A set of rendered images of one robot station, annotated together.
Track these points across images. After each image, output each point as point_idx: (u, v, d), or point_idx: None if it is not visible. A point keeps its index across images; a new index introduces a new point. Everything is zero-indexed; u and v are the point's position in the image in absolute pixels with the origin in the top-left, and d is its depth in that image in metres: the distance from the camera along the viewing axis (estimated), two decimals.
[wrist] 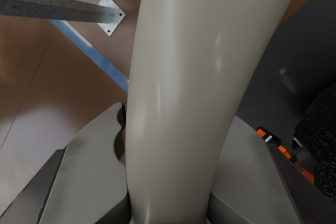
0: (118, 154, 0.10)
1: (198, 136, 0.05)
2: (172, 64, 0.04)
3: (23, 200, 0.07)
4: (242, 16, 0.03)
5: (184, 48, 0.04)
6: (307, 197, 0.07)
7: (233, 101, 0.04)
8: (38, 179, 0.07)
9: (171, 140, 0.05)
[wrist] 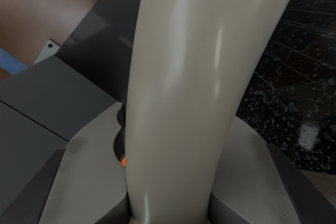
0: (118, 154, 0.10)
1: (199, 136, 0.05)
2: (173, 63, 0.04)
3: (22, 200, 0.07)
4: (243, 15, 0.03)
5: (185, 47, 0.04)
6: (307, 197, 0.07)
7: (234, 100, 0.04)
8: (38, 180, 0.07)
9: (172, 140, 0.05)
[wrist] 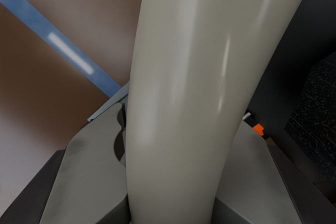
0: (118, 155, 0.10)
1: (205, 146, 0.04)
2: (178, 70, 0.04)
3: (23, 200, 0.07)
4: (255, 19, 0.03)
5: (192, 53, 0.03)
6: (308, 198, 0.07)
7: (242, 107, 0.04)
8: (38, 180, 0.07)
9: (177, 150, 0.04)
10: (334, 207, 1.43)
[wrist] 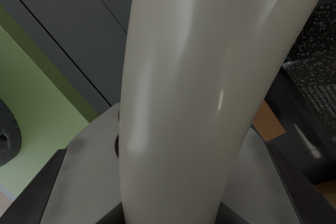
0: (119, 154, 0.10)
1: (205, 163, 0.04)
2: (172, 78, 0.03)
3: (24, 199, 0.07)
4: (265, 17, 0.02)
5: (188, 58, 0.03)
6: (306, 197, 0.07)
7: (248, 120, 0.04)
8: (40, 179, 0.07)
9: (173, 167, 0.04)
10: (325, 185, 1.26)
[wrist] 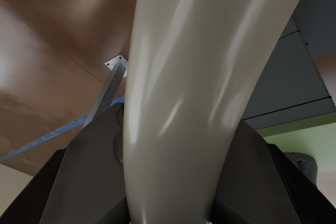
0: (118, 154, 0.10)
1: None
2: None
3: (23, 200, 0.07)
4: None
5: None
6: (307, 197, 0.07)
7: None
8: (38, 180, 0.07)
9: None
10: None
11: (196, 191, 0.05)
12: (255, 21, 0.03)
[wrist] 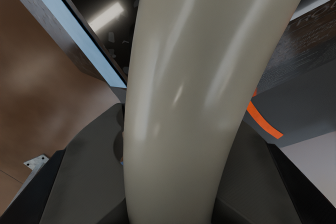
0: (118, 155, 0.10)
1: None
2: None
3: (23, 201, 0.07)
4: None
5: None
6: (307, 197, 0.07)
7: None
8: (38, 180, 0.07)
9: None
10: None
11: (197, 194, 0.05)
12: (256, 24, 0.03)
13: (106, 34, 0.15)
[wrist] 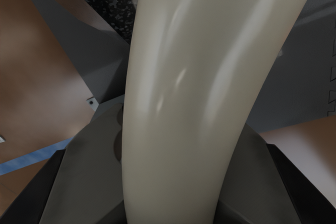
0: (118, 155, 0.10)
1: None
2: None
3: (23, 200, 0.07)
4: None
5: None
6: (307, 197, 0.07)
7: None
8: (38, 180, 0.07)
9: None
10: None
11: (198, 201, 0.05)
12: (261, 24, 0.03)
13: None
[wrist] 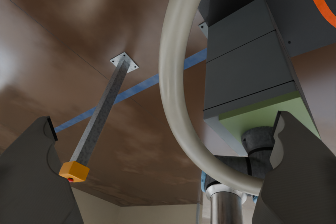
0: (55, 171, 0.09)
1: None
2: None
3: None
4: None
5: None
6: None
7: None
8: None
9: None
10: None
11: (177, 59, 0.22)
12: (184, 21, 0.20)
13: None
